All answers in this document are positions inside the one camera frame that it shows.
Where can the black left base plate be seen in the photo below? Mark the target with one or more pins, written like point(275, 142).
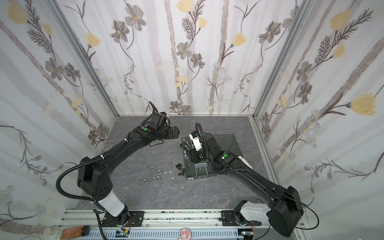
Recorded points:
point(132, 218)

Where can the pink figurine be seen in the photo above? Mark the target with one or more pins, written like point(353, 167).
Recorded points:
point(185, 234)

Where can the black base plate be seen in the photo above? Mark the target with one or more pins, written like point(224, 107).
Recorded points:
point(132, 218)
point(230, 218)

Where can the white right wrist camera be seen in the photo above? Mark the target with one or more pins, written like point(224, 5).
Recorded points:
point(194, 137)

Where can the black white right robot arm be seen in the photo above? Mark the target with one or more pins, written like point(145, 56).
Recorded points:
point(284, 206)

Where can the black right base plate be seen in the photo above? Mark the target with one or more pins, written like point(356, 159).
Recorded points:
point(230, 218)

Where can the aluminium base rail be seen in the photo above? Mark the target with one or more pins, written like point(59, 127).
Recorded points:
point(158, 224)

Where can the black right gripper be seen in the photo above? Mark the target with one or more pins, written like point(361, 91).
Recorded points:
point(193, 152)

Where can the clear plastic cup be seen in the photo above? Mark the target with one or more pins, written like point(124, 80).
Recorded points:
point(106, 147)

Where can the green plastic organizer box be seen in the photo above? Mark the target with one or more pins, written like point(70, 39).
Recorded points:
point(219, 148)

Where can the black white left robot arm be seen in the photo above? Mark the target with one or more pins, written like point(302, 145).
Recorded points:
point(94, 174)

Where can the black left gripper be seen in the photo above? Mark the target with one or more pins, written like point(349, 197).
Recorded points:
point(171, 135)

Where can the orange black tool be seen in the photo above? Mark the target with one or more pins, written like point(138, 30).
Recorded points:
point(75, 232)

